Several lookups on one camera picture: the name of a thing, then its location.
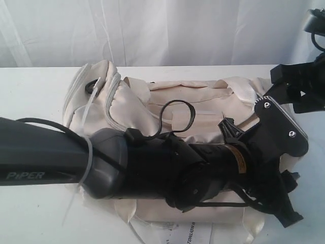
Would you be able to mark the white paper product tag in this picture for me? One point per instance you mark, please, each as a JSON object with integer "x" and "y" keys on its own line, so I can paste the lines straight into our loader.
{"x": 171, "y": 232}

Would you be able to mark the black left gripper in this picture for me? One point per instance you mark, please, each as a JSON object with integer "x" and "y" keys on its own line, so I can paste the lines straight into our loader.
{"x": 232, "y": 175}

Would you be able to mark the cream duffel bag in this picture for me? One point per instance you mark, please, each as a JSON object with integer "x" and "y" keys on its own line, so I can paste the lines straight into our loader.
{"x": 191, "y": 110}

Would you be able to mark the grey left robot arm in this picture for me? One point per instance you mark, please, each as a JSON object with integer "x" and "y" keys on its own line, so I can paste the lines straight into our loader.
{"x": 111, "y": 164}

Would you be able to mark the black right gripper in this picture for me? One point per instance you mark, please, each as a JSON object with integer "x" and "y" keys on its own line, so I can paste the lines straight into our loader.
{"x": 301, "y": 85}

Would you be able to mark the white zip tie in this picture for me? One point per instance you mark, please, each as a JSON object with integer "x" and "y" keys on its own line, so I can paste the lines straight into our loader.
{"x": 81, "y": 133}

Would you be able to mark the white backdrop curtain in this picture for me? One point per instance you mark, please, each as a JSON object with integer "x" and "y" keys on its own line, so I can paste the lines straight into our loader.
{"x": 155, "y": 33}

